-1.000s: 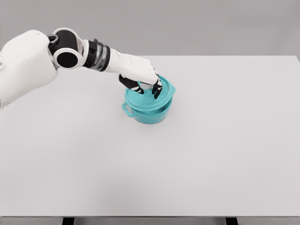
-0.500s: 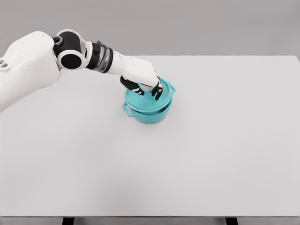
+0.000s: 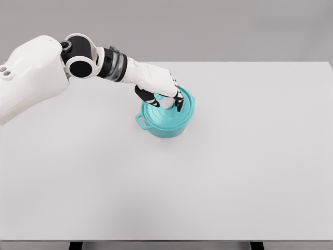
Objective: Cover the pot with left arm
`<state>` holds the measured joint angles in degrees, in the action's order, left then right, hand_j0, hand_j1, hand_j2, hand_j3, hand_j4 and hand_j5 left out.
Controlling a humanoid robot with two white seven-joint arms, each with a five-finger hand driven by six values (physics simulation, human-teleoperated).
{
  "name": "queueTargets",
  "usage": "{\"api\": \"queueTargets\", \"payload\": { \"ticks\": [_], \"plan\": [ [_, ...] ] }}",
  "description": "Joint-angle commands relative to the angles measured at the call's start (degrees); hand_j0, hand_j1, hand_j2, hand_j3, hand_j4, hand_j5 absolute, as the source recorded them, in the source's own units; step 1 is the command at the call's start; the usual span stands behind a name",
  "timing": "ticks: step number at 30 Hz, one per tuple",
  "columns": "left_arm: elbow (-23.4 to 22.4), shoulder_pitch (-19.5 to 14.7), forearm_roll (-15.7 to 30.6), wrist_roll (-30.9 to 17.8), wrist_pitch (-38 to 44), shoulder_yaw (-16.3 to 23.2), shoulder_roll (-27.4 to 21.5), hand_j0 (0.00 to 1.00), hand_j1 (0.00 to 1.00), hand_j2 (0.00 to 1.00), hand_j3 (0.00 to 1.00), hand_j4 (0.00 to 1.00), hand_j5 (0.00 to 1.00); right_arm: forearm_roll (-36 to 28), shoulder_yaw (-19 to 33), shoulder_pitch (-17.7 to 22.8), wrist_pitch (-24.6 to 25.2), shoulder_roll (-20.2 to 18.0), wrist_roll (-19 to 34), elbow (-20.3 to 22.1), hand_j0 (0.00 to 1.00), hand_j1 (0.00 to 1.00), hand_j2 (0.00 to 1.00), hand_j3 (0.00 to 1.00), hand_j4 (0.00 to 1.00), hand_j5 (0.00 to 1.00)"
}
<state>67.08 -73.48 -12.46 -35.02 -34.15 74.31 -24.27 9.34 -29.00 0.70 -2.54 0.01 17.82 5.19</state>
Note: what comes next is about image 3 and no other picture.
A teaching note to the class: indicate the teal pot lid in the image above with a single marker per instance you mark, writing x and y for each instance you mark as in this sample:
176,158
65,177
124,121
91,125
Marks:
169,114

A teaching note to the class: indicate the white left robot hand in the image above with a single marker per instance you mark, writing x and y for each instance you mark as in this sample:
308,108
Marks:
158,79

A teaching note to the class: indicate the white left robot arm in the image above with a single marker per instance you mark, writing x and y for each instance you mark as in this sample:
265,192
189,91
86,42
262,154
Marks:
31,70

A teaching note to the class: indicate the teal pot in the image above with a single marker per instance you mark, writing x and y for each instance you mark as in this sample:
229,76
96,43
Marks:
166,130

